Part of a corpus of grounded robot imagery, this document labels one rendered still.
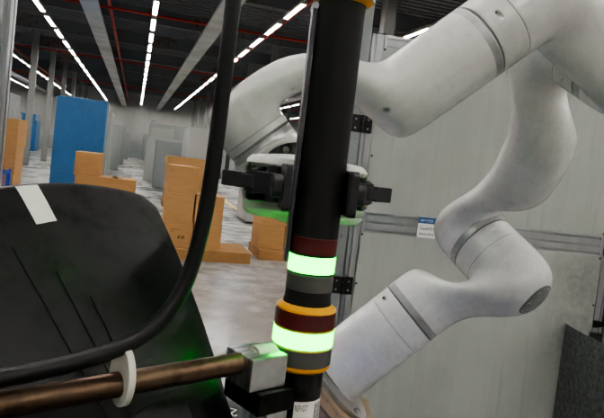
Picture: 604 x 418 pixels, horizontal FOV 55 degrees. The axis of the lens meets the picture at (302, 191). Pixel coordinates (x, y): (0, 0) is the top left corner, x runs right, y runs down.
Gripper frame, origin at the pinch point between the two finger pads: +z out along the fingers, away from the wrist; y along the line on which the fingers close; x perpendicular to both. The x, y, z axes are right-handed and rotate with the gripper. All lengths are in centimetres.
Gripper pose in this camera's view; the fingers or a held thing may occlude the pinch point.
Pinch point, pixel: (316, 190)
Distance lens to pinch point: 41.1
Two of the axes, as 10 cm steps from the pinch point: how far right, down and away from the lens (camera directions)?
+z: 1.2, 0.6, -9.9
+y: -9.9, -1.1, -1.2
